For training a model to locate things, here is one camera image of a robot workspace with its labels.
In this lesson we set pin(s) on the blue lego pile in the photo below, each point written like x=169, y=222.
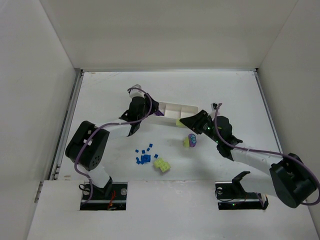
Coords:
x=143, y=159

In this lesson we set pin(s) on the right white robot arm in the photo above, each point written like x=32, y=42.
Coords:
x=287, y=178

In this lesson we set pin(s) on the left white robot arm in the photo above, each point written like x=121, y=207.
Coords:
x=87, y=146

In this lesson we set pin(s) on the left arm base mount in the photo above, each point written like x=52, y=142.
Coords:
x=115, y=201

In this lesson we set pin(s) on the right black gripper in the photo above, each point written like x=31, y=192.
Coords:
x=200, y=121

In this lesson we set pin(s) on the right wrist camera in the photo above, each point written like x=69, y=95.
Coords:
x=215, y=107

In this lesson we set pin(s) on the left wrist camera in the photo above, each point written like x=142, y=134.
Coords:
x=135, y=91

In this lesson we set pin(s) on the small lime lego piece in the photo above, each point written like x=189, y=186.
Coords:
x=179, y=124

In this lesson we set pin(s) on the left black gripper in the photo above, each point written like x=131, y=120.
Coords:
x=149, y=107

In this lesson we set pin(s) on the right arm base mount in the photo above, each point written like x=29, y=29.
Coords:
x=231, y=195

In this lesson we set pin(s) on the white three-compartment tray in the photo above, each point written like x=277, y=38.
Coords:
x=172, y=112

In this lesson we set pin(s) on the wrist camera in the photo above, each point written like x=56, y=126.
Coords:
x=215, y=107
x=135, y=91

